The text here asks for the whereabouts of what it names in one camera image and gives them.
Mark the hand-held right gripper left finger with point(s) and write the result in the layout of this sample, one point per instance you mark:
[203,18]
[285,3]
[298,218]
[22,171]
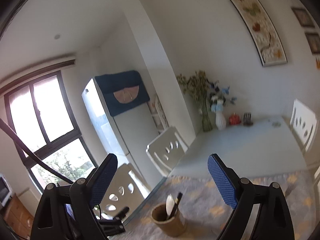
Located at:
[102,180]

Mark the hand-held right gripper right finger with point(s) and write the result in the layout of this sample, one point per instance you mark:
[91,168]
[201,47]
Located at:
[222,180]

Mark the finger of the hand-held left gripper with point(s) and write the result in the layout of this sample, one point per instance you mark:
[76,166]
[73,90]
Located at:
[113,227]
[121,212]

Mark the white rice paddle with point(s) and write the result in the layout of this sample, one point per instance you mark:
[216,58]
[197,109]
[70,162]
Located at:
[170,205]

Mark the black chopstick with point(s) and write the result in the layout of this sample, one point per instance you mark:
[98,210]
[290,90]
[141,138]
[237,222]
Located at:
[178,201]

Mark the wooden utensil holder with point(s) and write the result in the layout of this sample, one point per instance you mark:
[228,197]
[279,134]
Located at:
[172,227]

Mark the white dining chair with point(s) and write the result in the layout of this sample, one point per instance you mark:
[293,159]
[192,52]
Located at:
[132,177]
[302,115]
[162,142]

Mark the wooden cabinet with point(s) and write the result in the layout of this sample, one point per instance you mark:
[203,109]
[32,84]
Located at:
[17,215]

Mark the white ribbed vase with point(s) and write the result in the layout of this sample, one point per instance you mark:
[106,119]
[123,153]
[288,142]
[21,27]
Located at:
[220,121]

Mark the white refrigerator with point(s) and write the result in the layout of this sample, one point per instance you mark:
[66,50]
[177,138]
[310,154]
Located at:
[135,130]

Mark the clear glass vase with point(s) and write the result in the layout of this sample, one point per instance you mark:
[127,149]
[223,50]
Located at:
[206,122]

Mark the red lidded teapot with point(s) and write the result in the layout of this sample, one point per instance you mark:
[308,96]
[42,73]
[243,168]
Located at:
[234,119]

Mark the black phone stand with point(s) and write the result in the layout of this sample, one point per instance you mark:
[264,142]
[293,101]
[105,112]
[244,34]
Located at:
[247,120]

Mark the grey metal fork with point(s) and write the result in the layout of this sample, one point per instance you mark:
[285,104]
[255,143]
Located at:
[290,189]

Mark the white appliance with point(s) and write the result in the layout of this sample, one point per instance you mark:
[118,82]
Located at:
[5,190]

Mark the blue and white flowers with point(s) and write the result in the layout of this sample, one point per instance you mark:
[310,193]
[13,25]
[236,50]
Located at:
[217,106]

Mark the black framed window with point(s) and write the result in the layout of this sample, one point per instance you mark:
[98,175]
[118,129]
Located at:
[50,110]

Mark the dried green plant bouquet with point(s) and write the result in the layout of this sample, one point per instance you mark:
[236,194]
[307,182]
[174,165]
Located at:
[195,85]

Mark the blue refrigerator cover cloth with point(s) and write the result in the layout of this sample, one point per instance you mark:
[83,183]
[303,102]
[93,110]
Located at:
[125,82]

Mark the round ceiling light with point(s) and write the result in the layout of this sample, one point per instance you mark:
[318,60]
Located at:
[57,36]

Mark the orange hanging tassels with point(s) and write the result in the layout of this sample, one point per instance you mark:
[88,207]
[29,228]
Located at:
[318,63]

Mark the long framed leaf picture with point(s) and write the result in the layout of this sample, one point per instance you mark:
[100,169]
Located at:
[260,27]

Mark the small dark framed picture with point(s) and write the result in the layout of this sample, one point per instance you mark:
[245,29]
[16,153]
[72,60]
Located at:
[313,42]
[303,17]

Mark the white curtain rail box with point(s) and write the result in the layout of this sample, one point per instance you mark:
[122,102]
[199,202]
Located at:
[37,66]

